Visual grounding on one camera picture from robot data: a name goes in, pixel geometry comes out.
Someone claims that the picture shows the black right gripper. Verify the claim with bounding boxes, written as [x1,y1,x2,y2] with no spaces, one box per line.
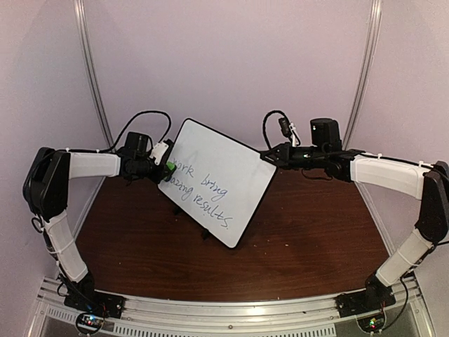
[260,142,327,171]

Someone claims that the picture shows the green whiteboard eraser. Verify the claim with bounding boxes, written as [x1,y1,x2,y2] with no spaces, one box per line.
[164,161,176,180]

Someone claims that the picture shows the white whiteboard with writing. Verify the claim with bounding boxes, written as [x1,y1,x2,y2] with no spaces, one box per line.
[159,119,277,249]

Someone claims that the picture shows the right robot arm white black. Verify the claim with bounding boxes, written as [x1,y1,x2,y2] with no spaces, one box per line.
[260,112,448,310]

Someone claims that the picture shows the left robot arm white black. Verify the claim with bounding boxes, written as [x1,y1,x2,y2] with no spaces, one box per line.
[22,132,175,285]

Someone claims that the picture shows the black whiteboard stand foot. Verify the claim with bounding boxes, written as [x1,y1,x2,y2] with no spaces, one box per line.
[201,229,211,241]

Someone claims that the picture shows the left circuit board with leds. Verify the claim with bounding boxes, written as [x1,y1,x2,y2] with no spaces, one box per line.
[75,312,105,335]

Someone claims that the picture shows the circuit board with leds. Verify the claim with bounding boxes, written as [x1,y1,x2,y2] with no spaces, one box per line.
[357,313,386,334]
[75,312,105,335]

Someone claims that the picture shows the right circuit board with leds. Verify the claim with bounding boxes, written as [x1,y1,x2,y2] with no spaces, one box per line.
[357,313,386,334]

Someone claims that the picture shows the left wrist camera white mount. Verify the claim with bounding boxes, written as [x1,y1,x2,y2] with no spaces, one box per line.
[149,139,174,166]

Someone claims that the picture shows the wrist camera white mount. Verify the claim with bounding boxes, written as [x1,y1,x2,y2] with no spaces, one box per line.
[149,139,174,166]
[278,117,301,147]

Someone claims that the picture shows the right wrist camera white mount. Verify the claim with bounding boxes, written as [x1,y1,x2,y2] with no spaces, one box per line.
[278,117,301,147]

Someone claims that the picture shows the black right camera cable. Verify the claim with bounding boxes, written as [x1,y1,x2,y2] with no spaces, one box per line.
[261,110,287,150]

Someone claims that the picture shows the black camera cable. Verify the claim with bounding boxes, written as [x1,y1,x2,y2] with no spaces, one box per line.
[105,110,173,152]
[261,110,287,150]

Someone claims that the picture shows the black left camera cable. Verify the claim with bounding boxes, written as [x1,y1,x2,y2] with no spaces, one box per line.
[105,110,173,152]

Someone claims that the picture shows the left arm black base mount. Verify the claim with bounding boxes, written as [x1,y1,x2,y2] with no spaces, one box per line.
[64,285,125,319]

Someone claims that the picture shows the aluminium front frame rail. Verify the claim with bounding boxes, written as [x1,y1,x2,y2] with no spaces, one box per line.
[27,189,436,337]

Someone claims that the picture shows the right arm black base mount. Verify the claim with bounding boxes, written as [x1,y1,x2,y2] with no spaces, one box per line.
[335,287,396,317]

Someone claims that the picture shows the right aluminium corner post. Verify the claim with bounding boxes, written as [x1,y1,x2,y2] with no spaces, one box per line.
[342,0,382,150]

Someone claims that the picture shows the aluminium corner post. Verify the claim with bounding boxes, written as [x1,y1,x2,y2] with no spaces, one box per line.
[73,0,114,148]
[342,0,382,150]

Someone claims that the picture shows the left aluminium corner post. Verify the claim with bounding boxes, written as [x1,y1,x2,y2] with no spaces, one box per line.
[73,0,114,148]

